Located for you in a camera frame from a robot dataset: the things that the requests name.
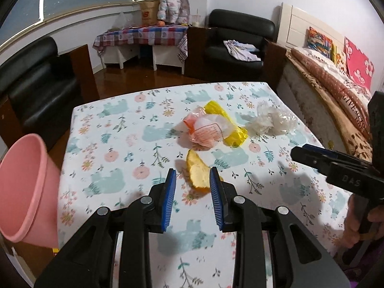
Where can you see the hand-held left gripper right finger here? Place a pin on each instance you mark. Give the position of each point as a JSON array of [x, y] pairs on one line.
[[217, 198]]

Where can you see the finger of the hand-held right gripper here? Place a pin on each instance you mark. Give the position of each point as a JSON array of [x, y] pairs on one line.
[[312, 159], [319, 149]]

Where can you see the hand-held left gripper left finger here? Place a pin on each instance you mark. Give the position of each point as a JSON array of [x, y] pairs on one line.
[[169, 198]]

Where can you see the orange peel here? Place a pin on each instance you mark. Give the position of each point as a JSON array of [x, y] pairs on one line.
[[198, 174]]

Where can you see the pink plastic bucket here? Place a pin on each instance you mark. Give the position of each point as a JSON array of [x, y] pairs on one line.
[[27, 186]]

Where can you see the person's right hand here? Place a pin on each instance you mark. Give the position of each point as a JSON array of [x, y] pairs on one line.
[[354, 225]]

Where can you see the bed with pillows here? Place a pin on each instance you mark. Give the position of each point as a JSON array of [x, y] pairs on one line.
[[330, 108]]

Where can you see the crumpled clear plastic wrap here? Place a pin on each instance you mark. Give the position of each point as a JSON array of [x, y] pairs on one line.
[[270, 120]]

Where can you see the bed mattress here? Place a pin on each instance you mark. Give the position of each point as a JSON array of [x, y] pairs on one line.
[[297, 96]]

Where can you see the yellow plastic bag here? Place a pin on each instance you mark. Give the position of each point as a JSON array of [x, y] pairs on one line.
[[237, 136]]

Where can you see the pink-white plastic bag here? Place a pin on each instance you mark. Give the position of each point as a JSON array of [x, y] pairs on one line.
[[204, 132]]

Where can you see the pink dotted quilt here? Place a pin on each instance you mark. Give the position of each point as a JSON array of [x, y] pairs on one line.
[[333, 81]]

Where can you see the person's purple clothing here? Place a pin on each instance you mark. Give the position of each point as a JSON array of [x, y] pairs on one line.
[[369, 270]]

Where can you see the yellow pillow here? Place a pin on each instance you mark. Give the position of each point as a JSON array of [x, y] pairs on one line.
[[339, 58]]

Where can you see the pink flower print pillow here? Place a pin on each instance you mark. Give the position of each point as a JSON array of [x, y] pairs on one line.
[[360, 63]]

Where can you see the colourful patterned pillow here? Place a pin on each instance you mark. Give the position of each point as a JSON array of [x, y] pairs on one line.
[[321, 43]]

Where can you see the white wooden headboard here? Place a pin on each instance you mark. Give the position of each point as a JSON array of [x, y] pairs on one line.
[[297, 27]]

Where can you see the pale clothes on armchair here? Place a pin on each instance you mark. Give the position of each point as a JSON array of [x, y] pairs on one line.
[[240, 51]]

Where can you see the white low cabinet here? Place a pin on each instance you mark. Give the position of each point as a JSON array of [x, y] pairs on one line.
[[168, 55]]

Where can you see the black armchair with wooden sides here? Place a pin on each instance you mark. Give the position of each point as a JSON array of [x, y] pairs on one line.
[[234, 24], [39, 75]]

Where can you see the side table with checkered cloth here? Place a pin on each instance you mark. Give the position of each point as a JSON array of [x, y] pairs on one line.
[[135, 34]]

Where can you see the drink cup with straw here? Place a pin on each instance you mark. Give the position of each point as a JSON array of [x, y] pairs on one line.
[[196, 21]]

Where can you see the clear plastic bag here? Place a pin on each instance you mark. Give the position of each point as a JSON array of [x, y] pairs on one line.
[[123, 22]]

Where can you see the brown paper bag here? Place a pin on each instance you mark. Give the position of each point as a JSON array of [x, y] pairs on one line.
[[150, 12]]

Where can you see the pale floral padded jacket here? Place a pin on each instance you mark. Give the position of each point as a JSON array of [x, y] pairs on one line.
[[174, 3]]

